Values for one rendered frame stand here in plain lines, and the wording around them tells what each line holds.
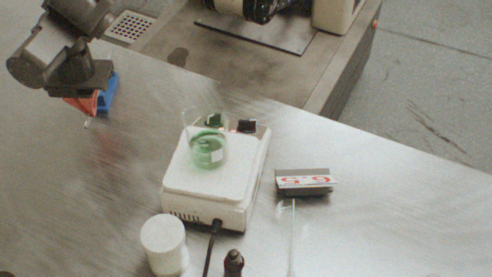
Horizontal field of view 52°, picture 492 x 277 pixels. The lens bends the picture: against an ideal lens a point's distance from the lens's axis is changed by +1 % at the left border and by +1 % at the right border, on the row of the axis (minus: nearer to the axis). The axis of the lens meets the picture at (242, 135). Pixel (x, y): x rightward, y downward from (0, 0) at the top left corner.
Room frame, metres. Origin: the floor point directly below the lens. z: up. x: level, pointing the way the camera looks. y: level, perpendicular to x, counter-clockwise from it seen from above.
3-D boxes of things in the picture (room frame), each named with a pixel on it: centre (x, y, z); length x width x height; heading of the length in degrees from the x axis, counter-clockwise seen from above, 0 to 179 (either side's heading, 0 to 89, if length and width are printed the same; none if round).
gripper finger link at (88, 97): (0.61, 0.27, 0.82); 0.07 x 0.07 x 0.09; 87
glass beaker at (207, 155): (0.46, 0.05, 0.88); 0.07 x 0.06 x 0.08; 69
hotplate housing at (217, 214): (0.47, 0.04, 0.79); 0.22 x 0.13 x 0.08; 166
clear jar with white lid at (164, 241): (0.33, 0.11, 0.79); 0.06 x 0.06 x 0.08
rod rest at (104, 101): (0.68, 0.26, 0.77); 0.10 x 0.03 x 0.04; 177
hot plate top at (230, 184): (0.45, 0.04, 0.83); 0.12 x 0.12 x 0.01; 76
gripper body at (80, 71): (0.61, 0.26, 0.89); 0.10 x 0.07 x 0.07; 87
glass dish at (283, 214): (0.40, -0.07, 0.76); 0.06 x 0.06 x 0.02
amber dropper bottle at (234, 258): (0.31, 0.01, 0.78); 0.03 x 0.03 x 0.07
